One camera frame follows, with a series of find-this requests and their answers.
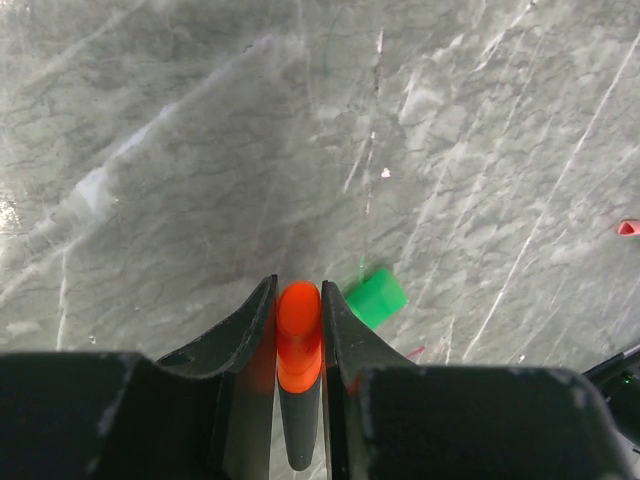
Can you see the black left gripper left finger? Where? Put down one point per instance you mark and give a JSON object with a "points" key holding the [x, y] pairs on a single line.
{"points": [[203, 411]]}

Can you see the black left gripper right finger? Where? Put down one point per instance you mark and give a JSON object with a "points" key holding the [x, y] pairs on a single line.
{"points": [[386, 417]]}

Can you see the black orange highlighter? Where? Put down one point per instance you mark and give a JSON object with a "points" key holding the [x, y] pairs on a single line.
{"points": [[299, 362]]}

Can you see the pink marker cap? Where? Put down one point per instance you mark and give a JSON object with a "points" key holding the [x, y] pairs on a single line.
{"points": [[629, 227]]}

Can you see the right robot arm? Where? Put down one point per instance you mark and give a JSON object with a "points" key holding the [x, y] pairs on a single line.
{"points": [[617, 380]]}

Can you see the green pen cap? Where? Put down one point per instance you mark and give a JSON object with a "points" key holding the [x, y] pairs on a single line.
{"points": [[377, 299]]}

